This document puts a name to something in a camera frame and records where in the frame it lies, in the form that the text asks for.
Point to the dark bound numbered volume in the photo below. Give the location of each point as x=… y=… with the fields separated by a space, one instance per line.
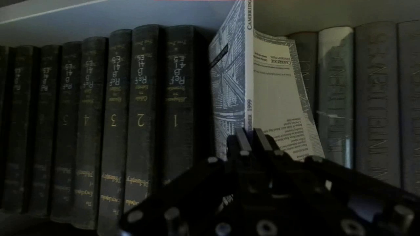
x=3 y=122
x=179 y=96
x=115 y=122
x=20 y=126
x=44 y=126
x=90 y=126
x=66 y=126
x=143 y=109

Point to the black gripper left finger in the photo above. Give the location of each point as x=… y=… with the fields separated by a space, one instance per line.
x=241 y=142

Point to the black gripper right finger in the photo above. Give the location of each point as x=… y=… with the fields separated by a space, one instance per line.
x=264 y=142

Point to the small pale booklet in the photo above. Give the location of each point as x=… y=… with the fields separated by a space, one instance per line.
x=280 y=96

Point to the grey cloth book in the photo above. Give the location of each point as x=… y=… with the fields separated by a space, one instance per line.
x=377 y=105
x=410 y=105
x=306 y=66

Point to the glossy grey book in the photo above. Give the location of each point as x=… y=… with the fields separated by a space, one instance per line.
x=336 y=96

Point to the white patterned Cambridge book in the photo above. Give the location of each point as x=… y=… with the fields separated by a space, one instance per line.
x=227 y=86

